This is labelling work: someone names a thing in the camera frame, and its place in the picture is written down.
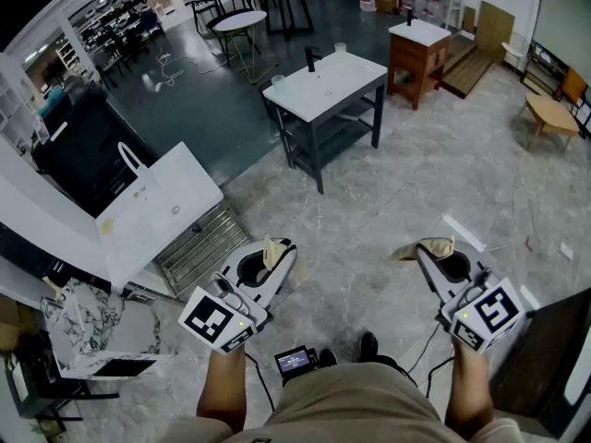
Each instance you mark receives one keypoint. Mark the white sink vanity dark frame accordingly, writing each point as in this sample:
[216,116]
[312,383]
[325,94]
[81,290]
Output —
[332,83]

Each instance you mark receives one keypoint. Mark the person's left black shoe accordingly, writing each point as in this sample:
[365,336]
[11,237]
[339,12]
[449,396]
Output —
[328,358]

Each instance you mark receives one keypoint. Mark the person's beige shirt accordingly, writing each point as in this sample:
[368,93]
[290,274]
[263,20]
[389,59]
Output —
[351,409]

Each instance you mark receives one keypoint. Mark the chrome slatted rack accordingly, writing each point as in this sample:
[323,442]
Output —
[203,252]

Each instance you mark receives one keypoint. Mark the small black faucet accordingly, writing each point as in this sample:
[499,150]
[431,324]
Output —
[409,16]

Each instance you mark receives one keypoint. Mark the small black monitor screen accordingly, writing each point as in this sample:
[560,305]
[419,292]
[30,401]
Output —
[293,360]

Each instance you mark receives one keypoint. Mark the person's right black shoe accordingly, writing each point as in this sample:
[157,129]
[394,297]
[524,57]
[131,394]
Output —
[368,346]

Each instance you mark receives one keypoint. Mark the white rectangular basin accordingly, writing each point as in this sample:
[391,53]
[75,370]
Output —
[157,210]

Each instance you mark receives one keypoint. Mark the white chair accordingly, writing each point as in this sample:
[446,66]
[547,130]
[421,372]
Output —
[515,46]

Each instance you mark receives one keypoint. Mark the wooden board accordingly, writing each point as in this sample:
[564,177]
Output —
[495,28]

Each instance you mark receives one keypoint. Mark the wooden vanity white basin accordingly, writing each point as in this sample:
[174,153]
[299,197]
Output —
[418,58]

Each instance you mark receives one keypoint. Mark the person's black shoe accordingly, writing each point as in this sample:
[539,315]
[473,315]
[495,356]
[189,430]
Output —
[328,358]
[368,346]

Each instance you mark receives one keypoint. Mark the black cabinet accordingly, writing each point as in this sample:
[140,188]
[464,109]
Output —
[88,150]

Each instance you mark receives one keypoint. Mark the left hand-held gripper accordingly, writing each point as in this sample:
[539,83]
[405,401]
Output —
[212,321]

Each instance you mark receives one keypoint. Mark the marble pattern vanity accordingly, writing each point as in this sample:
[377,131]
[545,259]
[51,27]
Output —
[106,321]

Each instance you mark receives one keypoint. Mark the black sink faucet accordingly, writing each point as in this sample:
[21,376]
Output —
[311,60]

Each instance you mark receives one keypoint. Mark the wooden slatted platform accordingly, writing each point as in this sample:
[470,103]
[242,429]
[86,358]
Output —
[468,69]

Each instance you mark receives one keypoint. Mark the round white table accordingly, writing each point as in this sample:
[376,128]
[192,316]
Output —
[240,20]

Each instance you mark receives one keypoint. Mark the white shelf unit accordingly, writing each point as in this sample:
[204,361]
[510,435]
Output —
[14,104]

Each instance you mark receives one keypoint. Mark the clear plastic cup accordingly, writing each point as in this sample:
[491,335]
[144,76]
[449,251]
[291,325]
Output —
[340,49]
[278,85]

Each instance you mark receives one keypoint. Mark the person's left forearm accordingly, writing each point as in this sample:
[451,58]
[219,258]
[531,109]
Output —
[224,386]

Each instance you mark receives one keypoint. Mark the orange chair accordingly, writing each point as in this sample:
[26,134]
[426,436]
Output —
[572,86]

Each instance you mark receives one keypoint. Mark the person's right forearm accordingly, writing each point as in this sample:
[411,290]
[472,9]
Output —
[468,386]

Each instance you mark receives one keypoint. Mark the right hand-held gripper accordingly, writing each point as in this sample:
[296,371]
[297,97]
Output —
[494,312]

